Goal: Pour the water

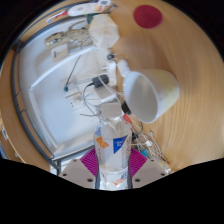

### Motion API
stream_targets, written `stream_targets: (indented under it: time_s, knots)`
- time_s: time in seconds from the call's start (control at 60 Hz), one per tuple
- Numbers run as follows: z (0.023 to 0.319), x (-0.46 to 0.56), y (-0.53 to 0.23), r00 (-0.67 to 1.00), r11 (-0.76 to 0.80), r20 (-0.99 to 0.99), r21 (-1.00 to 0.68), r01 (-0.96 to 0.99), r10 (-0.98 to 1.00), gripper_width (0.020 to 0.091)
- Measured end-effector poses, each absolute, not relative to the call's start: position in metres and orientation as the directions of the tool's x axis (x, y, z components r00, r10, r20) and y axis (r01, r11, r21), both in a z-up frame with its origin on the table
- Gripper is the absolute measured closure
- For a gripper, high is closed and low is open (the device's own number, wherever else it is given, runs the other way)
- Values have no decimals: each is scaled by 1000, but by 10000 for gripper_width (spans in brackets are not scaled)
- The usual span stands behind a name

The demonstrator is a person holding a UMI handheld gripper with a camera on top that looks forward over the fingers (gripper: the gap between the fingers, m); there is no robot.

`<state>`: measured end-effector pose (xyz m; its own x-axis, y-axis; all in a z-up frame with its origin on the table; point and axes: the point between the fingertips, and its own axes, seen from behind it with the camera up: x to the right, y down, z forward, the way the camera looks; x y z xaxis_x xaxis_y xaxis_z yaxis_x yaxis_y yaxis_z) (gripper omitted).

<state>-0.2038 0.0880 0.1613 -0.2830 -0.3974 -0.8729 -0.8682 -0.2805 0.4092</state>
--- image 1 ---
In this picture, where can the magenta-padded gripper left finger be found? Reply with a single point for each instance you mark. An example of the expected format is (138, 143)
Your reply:
(75, 170)

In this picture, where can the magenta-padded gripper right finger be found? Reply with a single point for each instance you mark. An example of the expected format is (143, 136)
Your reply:
(150, 170)

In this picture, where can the clear plastic water bottle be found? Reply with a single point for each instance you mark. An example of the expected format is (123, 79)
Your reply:
(111, 146)

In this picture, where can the black power adapter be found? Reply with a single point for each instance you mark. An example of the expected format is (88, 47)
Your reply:
(125, 107)

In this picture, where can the cream ceramic mug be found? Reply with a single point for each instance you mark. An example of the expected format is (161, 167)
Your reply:
(156, 93)

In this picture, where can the black charger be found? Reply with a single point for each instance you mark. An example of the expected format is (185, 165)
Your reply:
(100, 80)

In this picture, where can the white desk lamp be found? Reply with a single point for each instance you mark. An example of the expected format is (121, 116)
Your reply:
(60, 66)

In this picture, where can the white power strip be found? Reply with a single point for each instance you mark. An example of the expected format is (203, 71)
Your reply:
(111, 71)

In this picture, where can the white oval case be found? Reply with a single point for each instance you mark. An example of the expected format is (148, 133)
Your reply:
(123, 66)

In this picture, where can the tree creature figurine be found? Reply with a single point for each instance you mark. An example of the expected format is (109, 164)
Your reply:
(71, 36)

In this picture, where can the white polygonal box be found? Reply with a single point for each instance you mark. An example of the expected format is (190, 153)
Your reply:
(104, 30)

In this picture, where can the flat round red coaster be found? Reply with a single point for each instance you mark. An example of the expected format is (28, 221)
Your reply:
(148, 16)

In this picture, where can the small white desk clock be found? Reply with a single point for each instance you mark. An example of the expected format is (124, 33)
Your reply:
(104, 2)

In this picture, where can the grey metal frame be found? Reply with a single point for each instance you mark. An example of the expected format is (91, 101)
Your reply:
(16, 93)

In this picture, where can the white wall device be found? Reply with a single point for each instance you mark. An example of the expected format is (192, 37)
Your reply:
(60, 52)

